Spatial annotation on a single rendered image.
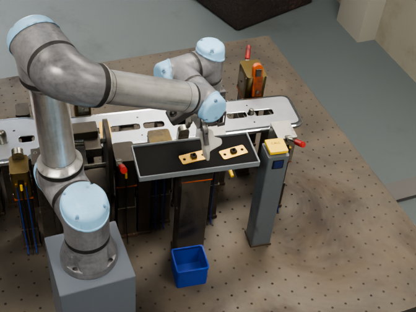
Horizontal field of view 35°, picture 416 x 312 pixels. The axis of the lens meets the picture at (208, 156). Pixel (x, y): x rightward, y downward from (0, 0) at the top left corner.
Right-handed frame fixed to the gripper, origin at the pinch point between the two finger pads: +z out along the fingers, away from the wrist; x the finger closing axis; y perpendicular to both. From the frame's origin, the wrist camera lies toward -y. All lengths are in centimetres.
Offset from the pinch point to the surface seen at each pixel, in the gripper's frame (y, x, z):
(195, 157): -0.1, -0.9, 4.4
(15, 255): -55, 19, 51
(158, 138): -3.9, 19.2, 13.2
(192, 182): -1.0, -2.5, 13.1
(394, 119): 182, 97, 121
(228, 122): 26.0, 27.4, 21.2
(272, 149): 24.1, -4.7, 5.2
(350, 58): 191, 161, 121
